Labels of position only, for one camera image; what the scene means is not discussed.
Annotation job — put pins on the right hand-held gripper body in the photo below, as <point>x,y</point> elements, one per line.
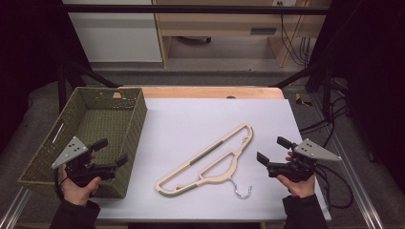
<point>313,151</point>

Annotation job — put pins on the black metal frame bar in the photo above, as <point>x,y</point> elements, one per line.
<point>191,9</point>

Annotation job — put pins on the person's right hand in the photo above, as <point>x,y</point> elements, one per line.
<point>301,189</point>

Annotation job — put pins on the black curtain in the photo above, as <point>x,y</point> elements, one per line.
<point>372,79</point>
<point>28,44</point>

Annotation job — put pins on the aluminium rail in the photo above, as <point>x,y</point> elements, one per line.
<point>14,210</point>
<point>356,178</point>

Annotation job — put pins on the white cabinet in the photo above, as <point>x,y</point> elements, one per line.
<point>114,35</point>

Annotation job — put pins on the person's left hand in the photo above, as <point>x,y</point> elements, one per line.
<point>78,194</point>

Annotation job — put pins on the beige clothes hanger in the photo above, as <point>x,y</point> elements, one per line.
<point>207,152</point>

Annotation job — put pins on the green woven basket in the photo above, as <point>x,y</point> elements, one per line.
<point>95,120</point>

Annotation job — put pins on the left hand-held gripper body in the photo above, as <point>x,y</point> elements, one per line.
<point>71,151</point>

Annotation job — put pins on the light wooden desk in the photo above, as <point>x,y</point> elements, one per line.
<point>216,24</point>

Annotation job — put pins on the yellow and black tool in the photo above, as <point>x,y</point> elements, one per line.
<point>301,101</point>

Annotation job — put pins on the black metal stand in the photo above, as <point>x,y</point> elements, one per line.
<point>325,89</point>
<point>62,86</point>

